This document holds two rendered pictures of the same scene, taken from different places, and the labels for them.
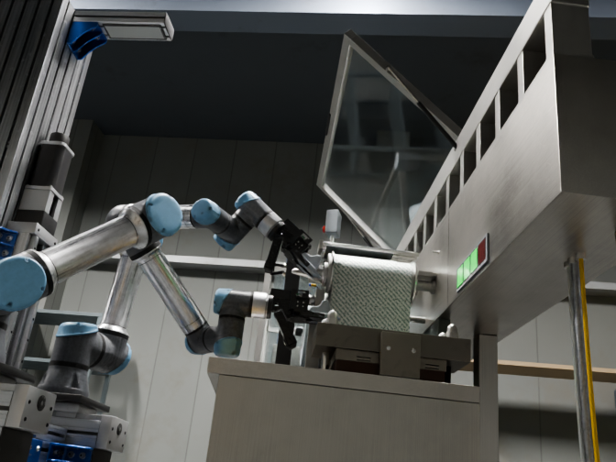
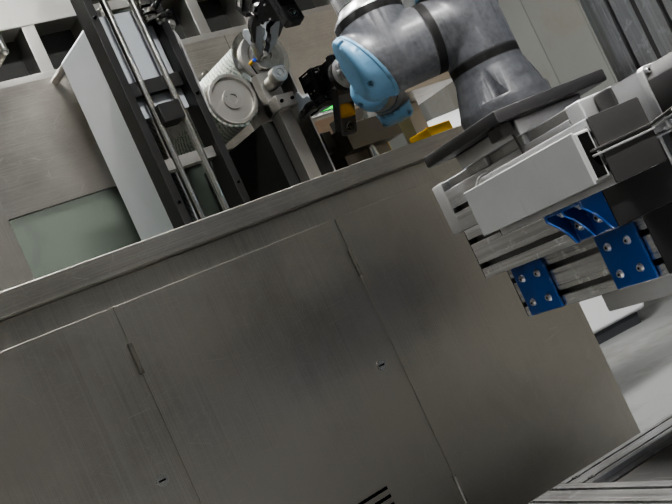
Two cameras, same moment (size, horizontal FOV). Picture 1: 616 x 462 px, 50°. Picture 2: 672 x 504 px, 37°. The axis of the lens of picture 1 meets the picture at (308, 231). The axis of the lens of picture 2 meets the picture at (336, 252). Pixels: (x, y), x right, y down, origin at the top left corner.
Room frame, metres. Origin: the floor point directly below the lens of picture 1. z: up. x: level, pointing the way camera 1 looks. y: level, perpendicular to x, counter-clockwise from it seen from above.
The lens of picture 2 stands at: (3.19, 1.83, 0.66)
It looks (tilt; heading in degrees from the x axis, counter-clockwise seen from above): 3 degrees up; 237
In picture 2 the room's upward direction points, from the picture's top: 25 degrees counter-clockwise
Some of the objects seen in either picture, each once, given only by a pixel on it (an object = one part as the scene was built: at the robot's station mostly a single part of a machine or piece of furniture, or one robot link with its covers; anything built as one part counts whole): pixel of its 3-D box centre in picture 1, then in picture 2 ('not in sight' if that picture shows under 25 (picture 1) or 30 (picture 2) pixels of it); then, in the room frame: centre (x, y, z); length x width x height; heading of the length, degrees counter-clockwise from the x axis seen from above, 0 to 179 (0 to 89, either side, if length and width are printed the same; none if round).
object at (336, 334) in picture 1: (388, 348); (331, 159); (1.73, -0.25, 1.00); 0.40 x 0.16 x 0.06; 92
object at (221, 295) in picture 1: (233, 303); not in sight; (1.83, 0.19, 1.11); 0.11 x 0.08 x 0.09; 92
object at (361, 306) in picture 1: (369, 317); (282, 125); (1.85, -0.21, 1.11); 0.23 x 0.01 x 0.18; 92
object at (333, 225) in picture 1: (331, 224); not in sight; (2.46, -0.09, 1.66); 0.07 x 0.07 x 0.10; 75
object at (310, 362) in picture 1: (309, 339); (293, 132); (1.94, -0.04, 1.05); 0.06 x 0.05 x 0.31; 92
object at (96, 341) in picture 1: (76, 343); (460, 22); (2.04, 0.68, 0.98); 0.13 x 0.12 x 0.14; 152
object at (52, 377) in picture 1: (65, 380); (496, 86); (2.03, 0.68, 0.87); 0.15 x 0.15 x 0.10
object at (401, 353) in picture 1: (400, 355); not in sight; (1.64, -0.26, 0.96); 0.10 x 0.03 x 0.11; 92
